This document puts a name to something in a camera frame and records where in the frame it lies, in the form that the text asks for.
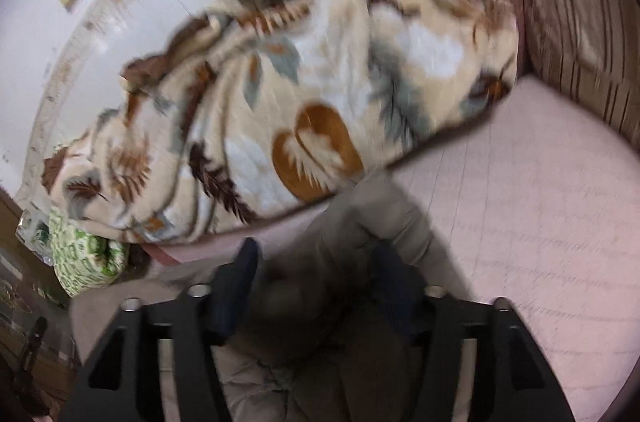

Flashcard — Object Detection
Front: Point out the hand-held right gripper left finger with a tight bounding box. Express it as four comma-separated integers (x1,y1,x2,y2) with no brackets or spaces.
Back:
60,237,261,422

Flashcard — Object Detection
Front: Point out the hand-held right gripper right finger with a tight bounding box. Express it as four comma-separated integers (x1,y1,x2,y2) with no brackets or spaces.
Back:
372,239,576,422

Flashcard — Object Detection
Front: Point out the grey-brown quilted jacket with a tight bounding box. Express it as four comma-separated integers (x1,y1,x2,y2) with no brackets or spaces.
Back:
67,169,481,422

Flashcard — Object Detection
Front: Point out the pink quilted bed sheet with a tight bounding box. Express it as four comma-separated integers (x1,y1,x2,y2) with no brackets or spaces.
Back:
140,75,636,422

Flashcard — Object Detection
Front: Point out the green checkered quilt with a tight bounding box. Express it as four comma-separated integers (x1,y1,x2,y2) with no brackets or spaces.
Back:
47,205,131,298

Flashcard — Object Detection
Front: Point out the beige leaf-print blanket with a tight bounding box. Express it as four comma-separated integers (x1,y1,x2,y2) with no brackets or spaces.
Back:
15,0,521,245

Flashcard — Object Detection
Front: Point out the green printed plastic package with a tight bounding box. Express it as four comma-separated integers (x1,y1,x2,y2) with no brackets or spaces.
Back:
15,207,55,264

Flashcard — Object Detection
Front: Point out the wooden wardrobe with glass door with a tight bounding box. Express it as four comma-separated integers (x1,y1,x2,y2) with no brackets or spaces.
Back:
0,189,81,422

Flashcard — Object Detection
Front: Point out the striped brown cushion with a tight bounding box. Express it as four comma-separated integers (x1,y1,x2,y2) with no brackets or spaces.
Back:
500,0,640,143

